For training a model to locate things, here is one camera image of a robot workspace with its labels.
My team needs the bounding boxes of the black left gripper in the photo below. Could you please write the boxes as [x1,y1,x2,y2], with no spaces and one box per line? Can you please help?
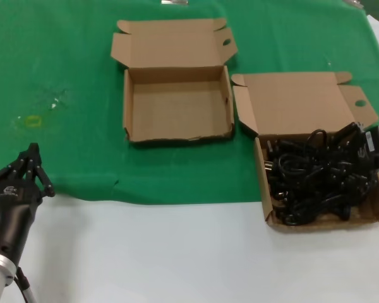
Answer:
[0,142,56,264]

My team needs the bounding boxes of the cardboard box with torn rim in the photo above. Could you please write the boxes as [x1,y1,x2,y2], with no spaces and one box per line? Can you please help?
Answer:
[110,18,239,146]

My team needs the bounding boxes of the green table cloth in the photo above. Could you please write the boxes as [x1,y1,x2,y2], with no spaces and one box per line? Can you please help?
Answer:
[0,0,379,206]

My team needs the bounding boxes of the cardboard box holding cords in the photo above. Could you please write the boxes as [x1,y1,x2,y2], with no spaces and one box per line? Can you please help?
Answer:
[231,71,379,234]

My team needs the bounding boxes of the tangled black power cords pile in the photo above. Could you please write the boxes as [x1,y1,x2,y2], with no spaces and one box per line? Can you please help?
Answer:
[264,126,379,227]

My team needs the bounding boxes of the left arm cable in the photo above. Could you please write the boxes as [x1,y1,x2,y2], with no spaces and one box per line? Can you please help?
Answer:
[14,266,37,303]

